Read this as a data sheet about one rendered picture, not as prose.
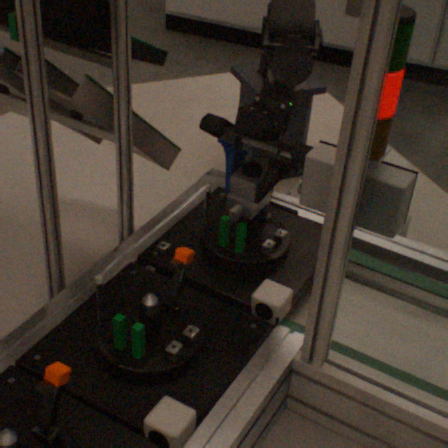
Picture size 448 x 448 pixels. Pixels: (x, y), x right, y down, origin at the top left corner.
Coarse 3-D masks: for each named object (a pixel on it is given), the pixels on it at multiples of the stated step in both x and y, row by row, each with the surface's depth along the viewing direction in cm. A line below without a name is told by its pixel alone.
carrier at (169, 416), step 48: (96, 288) 89; (144, 288) 103; (192, 288) 103; (48, 336) 94; (96, 336) 92; (144, 336) 88; (192, 336) 91; (240, 336) 96; (96, 384) 88; (144, 384) 88; (192, 384) 89; (144, 432) 83; (192, 432) 84
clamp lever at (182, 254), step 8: (184, 248) 94; (176, 256) 94; (184, 256) 93; (192, 256) 94; (168, 264) 93; (176, 264) 92; (184, 264) 94; (176, 272) 95; (184, 272) 95; (176, 280) 95; (184, 280) 95; (176, 288) 95; (168, 296) 96; (176, 296) 95
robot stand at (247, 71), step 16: (240, 64) 146; (256, 64) 147; (240, 80) 143; (256, 80) 141; (320, 80) 142; (240, 96) 147; (304, 96) 140; (304, 112) 143; (304, 128) 145; (256, 160) 147; (288, 176) 150
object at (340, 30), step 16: (320, 0) 397; (336, 0) 394; (352, 0) 390; (320, 16) 402; (336, 16) 399; (352, 16) 395; (336, 32) 403; (352, 32) 400; (336, 48) 412; (352, 48) 407; (336, 64) 417
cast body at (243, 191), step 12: (240, 168) 106; (252, 168) 104; (240, 180) 103; (252, 180) 103; (240, 192) 105; (252, 192) 103; (228, 204) 106; (240, 204) 105; (252, 204) 104; (264, 204) 108; (240, 216) 106; (252, 216) 105
